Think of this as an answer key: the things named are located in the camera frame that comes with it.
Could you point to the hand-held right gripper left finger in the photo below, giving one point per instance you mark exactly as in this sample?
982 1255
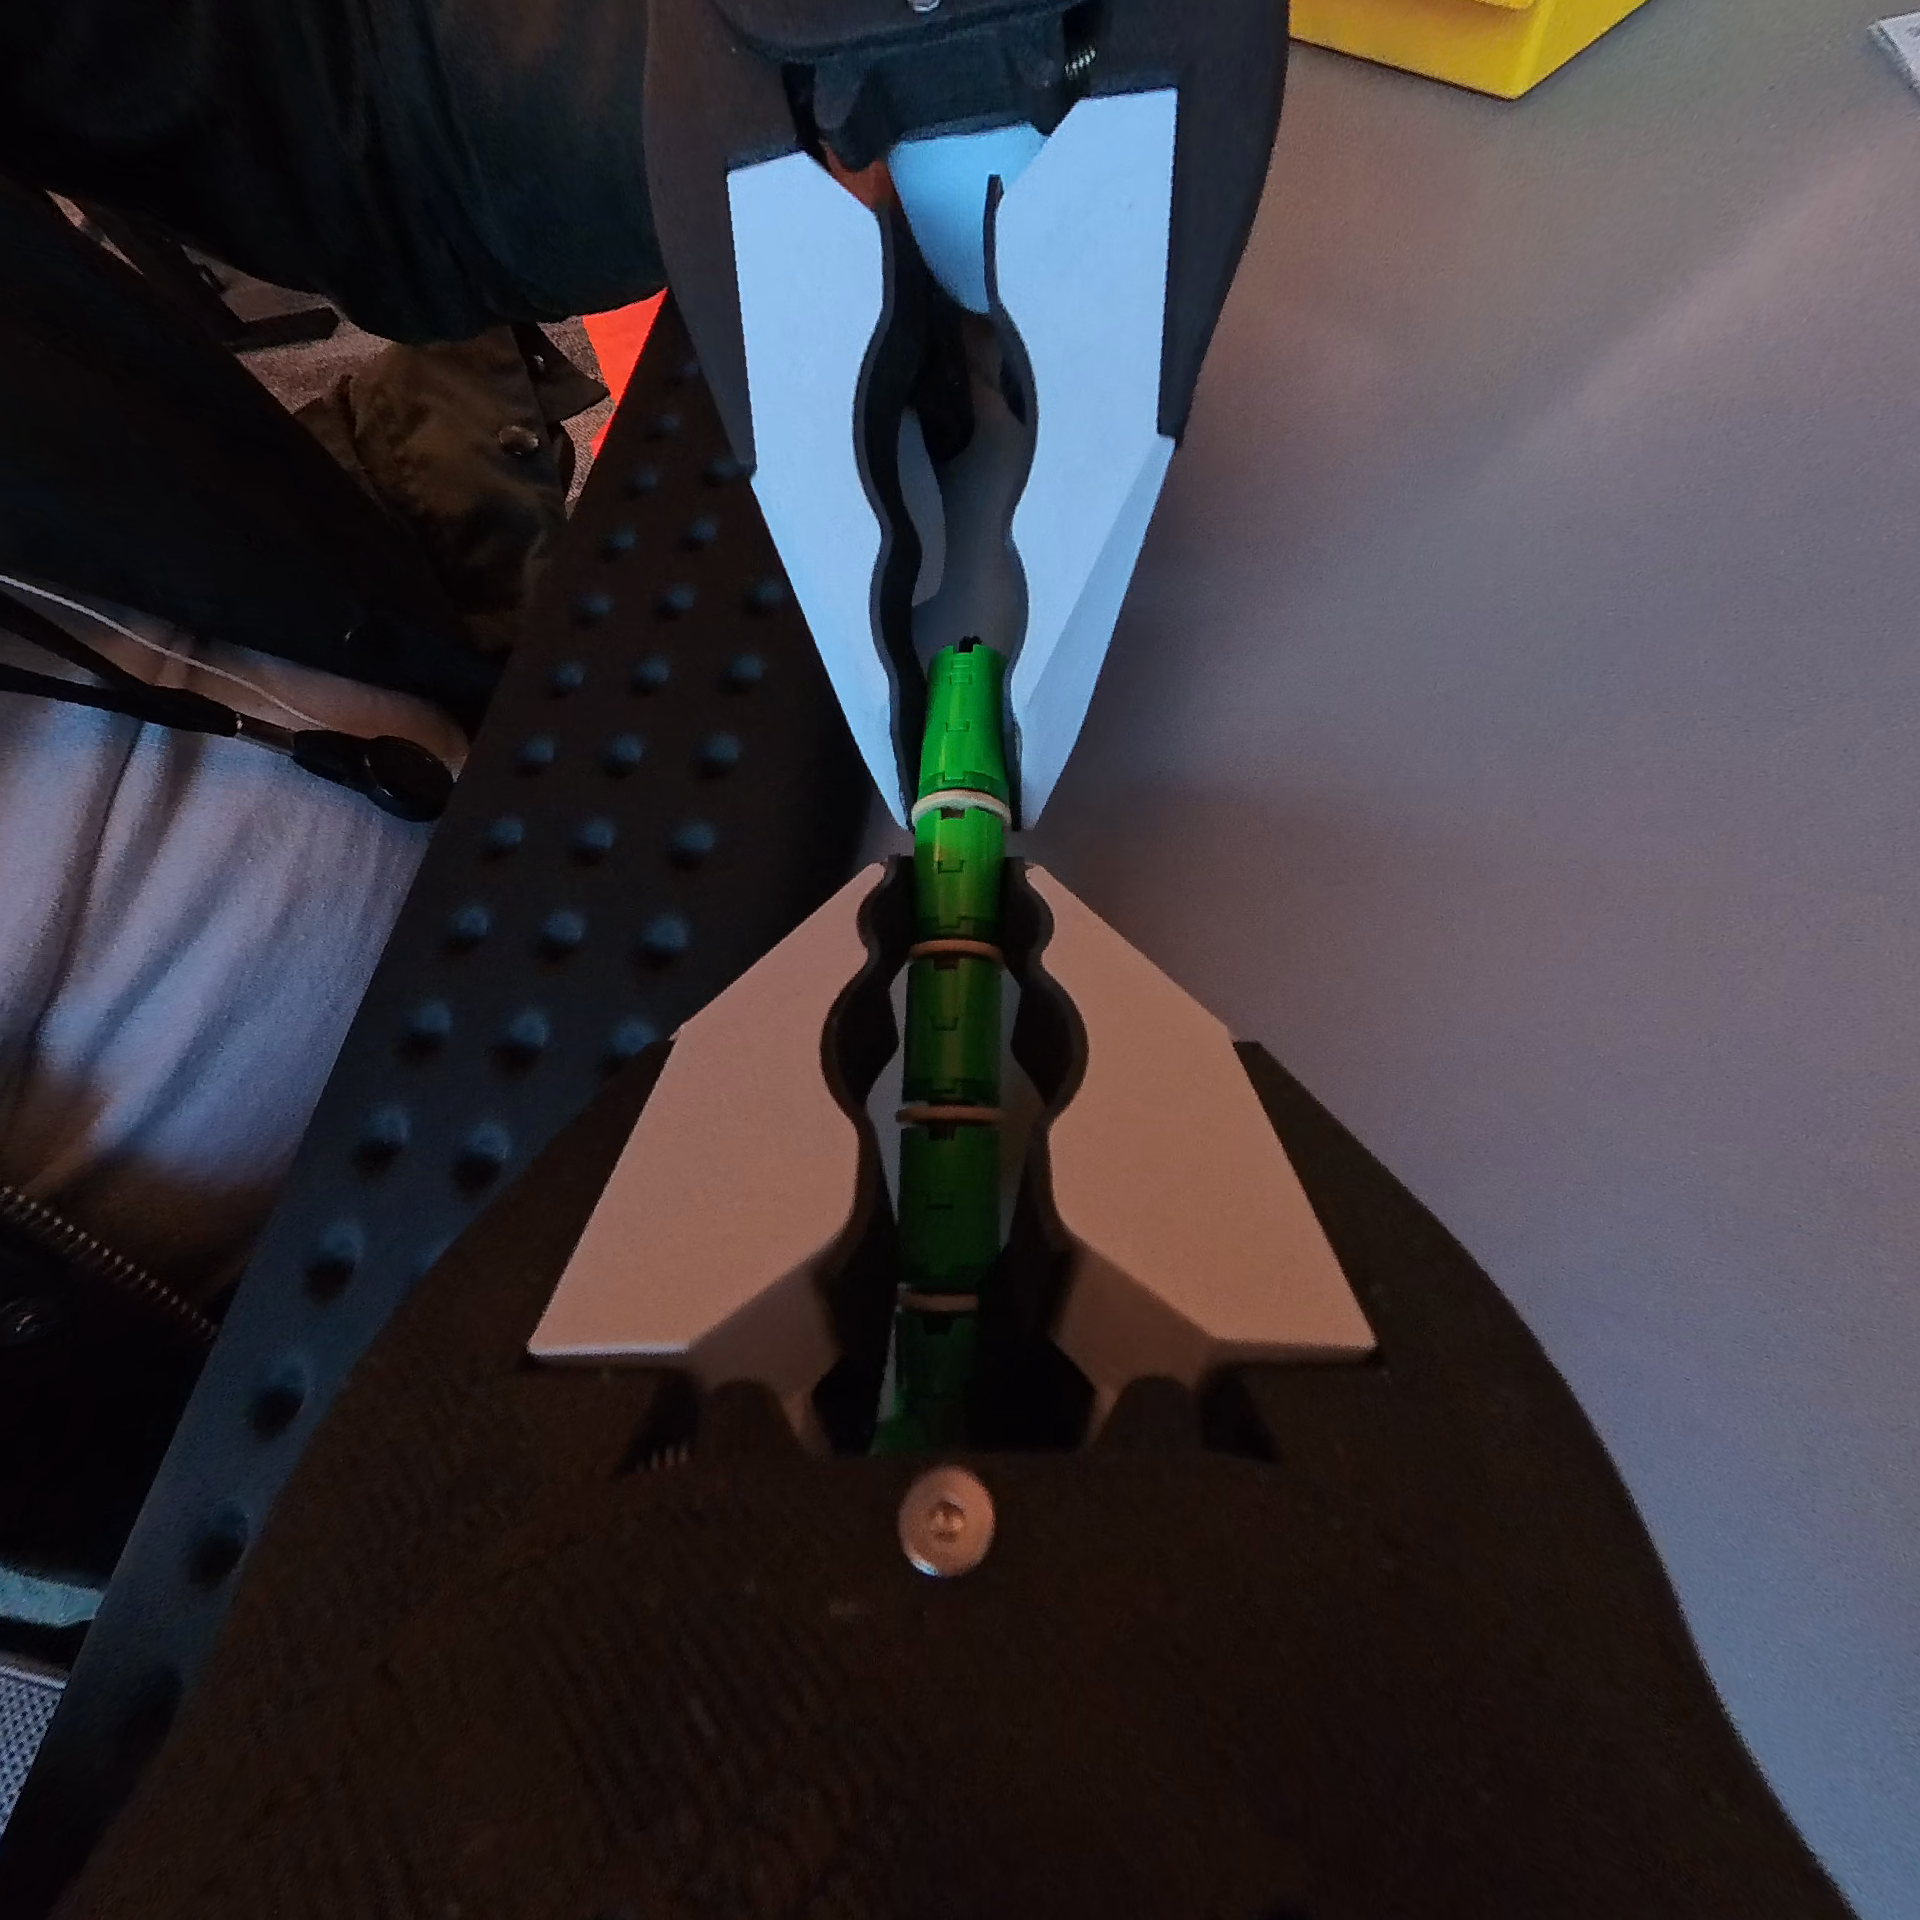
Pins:
704 1201

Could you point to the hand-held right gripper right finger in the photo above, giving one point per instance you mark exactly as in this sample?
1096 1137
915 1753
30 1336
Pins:
1200 1201

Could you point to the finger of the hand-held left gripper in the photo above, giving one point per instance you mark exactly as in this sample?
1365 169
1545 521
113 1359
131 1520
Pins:
796 390
1103 376

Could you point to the yellow plastic bin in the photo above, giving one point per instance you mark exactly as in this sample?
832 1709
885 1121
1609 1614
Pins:
1470 43

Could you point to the green brick bamboo stalk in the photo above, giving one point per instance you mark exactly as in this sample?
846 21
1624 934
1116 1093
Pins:
955 1035

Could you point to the person's left forearm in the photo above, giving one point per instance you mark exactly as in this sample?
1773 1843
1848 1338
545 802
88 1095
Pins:
376 150

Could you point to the grey desk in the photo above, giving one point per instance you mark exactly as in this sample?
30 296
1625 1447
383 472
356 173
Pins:
1500 750

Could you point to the orange traffic cone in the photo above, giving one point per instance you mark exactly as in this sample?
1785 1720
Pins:
622 376

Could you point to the black studded mat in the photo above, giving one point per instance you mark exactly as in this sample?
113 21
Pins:
569 931

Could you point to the person's legs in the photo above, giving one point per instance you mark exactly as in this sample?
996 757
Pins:
181 975

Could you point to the person's dark jacket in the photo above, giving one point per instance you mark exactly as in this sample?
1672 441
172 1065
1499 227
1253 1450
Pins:
181 480

